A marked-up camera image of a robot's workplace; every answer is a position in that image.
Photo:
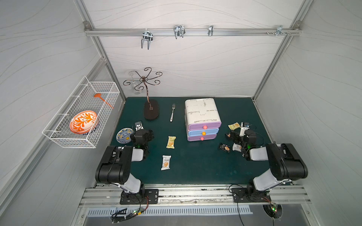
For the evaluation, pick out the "white cookie packet one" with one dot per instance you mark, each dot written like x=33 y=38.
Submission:
x=166 y=162

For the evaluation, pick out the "right round controller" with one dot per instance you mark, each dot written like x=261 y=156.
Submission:
x=273 y=210

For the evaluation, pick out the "metal hook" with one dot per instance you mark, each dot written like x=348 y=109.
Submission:
x=179 y=31
x=278 y=32
x=147 y=37
x=210 y=30

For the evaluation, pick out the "black metal mug tree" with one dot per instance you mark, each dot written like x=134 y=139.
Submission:
x=141 y=82

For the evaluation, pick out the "orange patterned plate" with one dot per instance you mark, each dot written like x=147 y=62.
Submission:
x=84 y=122

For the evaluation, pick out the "white drawer cabinet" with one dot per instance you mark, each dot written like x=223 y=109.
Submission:
x=202 y=112

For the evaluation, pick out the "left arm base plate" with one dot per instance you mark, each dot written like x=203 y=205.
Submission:
x=149 y=196

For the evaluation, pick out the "orange spatula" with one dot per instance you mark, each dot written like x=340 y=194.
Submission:
x=98 y=95

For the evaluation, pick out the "aluminium top rail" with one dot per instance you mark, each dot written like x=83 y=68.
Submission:
x=189 y=32

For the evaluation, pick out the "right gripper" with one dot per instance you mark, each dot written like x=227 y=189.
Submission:
x=236 y=138

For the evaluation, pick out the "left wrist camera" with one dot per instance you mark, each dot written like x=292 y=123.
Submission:
x=139 y=125

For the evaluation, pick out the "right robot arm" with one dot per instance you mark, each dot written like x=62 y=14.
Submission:
x=285 y=164

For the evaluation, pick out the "white cookie packet two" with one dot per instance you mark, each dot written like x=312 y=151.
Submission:
x=237 y=147

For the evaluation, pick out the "gold cookie packet two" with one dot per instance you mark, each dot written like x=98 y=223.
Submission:
x=234 y=126

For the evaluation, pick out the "silver fork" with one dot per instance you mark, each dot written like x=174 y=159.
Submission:
x=172 y=114

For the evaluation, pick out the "black cookie packet two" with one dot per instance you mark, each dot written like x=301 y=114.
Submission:
x=224 y=148

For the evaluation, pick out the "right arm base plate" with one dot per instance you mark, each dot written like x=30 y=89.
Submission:
x=242 y=195

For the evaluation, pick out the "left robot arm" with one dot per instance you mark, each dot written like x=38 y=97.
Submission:
x=115 y=165

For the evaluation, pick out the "gold cookie packet one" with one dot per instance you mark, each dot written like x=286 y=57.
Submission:
x=171 y=141

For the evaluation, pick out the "blue yellow patterned bowl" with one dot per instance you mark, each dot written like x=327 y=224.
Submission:
x=124 y=136

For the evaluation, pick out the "left wiring bundle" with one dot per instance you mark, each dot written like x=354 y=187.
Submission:
x=124 y=214

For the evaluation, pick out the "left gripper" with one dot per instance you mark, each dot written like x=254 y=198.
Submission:
x=148 y=134

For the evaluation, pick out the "white wire basket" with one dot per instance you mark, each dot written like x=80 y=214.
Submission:
x=80 y=100

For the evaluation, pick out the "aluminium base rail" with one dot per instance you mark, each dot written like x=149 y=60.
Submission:
x=190 y=194

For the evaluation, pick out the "white vent grille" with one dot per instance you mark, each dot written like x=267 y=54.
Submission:
x=173 y=211

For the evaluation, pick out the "blue drawer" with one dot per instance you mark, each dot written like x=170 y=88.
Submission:
x=194 y=133

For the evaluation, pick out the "purple drawer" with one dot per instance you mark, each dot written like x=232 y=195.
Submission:
x=203 y=126
x=201 y=137

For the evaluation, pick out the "black cookie packet one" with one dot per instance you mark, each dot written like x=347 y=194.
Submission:
x=228 y=136

